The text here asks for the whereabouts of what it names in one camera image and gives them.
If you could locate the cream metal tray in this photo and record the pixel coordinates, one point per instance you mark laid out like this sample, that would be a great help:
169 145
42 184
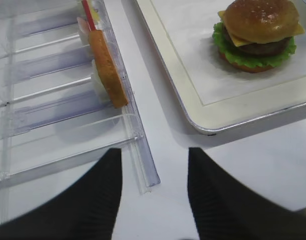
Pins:
228 113

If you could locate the green lettuce under patty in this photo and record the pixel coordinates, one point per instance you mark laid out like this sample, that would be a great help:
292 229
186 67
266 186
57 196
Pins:
236 56

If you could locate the yellow cheese slice in rack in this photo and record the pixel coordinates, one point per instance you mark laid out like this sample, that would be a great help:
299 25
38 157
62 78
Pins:
95 15

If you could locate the orange cheese slice on burger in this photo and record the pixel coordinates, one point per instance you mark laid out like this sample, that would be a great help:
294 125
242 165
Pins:
238 42

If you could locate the clear acrylic left rack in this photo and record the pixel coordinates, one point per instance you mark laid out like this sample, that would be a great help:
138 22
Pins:
54 111

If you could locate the orange breaded patty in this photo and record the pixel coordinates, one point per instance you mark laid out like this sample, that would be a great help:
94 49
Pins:
106 69

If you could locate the red tomato slice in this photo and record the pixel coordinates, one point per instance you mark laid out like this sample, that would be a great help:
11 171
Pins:
87 9

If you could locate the bottom bun on tray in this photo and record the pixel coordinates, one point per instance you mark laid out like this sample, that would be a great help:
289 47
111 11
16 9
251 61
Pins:
244 68

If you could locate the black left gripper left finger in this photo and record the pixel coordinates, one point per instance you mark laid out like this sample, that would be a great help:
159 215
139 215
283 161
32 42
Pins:
86 210

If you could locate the sesame top bun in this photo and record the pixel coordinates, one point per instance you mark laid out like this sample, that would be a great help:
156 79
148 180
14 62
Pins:
261 21

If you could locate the brown meat patty on burger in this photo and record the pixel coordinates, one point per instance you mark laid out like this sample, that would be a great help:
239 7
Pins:
268 49

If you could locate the white paper liner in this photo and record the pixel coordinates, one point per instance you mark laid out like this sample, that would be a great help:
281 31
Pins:
189 25

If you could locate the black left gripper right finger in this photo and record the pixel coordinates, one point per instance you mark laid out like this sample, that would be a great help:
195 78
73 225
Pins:
224 208

